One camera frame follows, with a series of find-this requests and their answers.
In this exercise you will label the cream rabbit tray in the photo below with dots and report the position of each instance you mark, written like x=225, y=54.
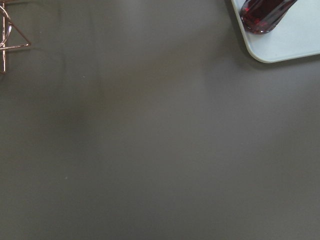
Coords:
x=296, y=36

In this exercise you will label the copper wire bottle rack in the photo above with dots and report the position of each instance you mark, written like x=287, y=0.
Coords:
x=6, y=27

